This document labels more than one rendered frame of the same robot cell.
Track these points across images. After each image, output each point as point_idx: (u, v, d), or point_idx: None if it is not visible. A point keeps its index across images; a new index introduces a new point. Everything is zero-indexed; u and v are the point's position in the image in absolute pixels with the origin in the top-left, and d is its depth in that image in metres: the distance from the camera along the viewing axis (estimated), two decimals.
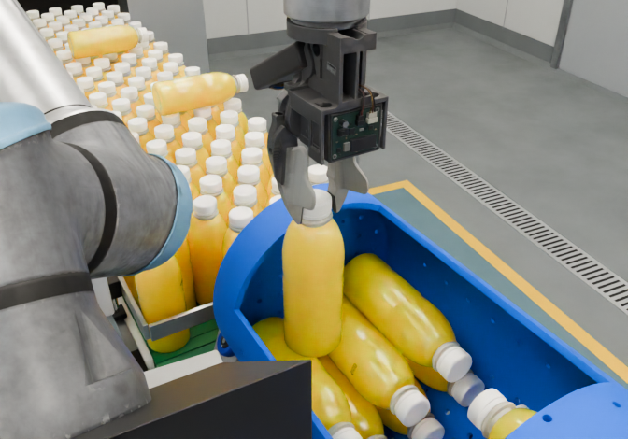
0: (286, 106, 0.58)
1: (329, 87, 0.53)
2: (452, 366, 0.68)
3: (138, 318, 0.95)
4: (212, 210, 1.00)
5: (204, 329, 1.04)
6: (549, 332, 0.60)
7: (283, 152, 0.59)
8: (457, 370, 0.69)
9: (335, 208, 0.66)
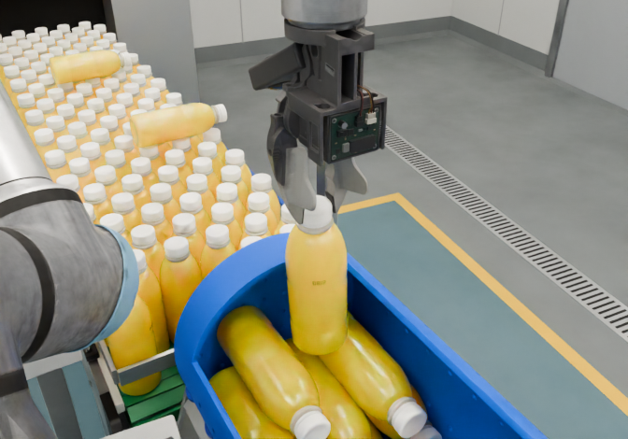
0: (285, 106, 0.58)
1: (327, 88, 0.53)
2: (406, 423, 0.68)
3: (107, 361, 0.94)
4: (183, 252, 1.00)
5: (176, 369, 1.04)
6: (496, 396, 0.61)
7: (283, 153, 0.59)
8: (411, 426, 0.69)
9: (335, 208, 0.66)
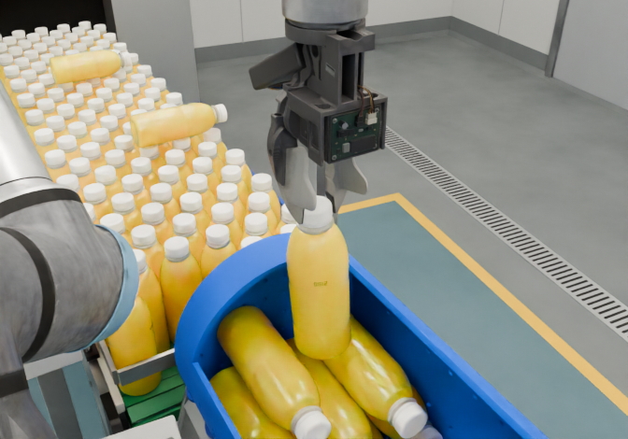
0: (285, 106, 0.58)
1: (328, 88, 0.53)
2: (406, 423, 0.68)
3: (107, 362, 0.94)
4: (183, 252, 1.00)
5: (176, 369, 1.04)
6: (497, 396, 0.60)
7: (283, 153, 0.59)
8: (412, 427, 0.69)
9: (335, 208, 0.66)
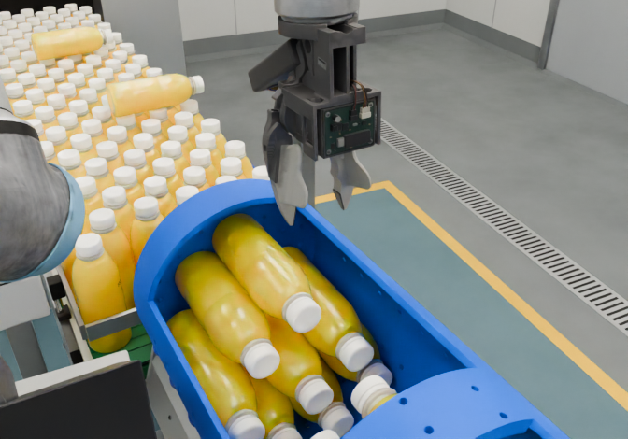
0: (281, 104, 0.58)
1: (321, 82, 0.53)
2: (352, 356, 0.70)
3: (76, 318, 0.96)
4: (152, 211, 1.01)
5: (146, 329, 1.05)
6: (434, 320, 0.62)
7: (278, 149, 0.59)
8: (358, 360, 0.71)
9: (343, 205, 0.66)
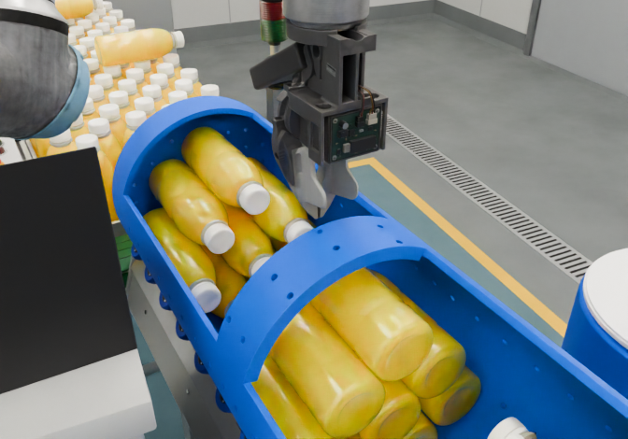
0: (286, 106, 0.58)
1: (329, 88, 0.53)
2: (296, 234, 0.82)
3: None
4: None
5: (127, 245, 1.17)
6: (359, 192, 0.74)
7: (289, 155, 0.60)
8: None
9: (320, 213, 0.65)
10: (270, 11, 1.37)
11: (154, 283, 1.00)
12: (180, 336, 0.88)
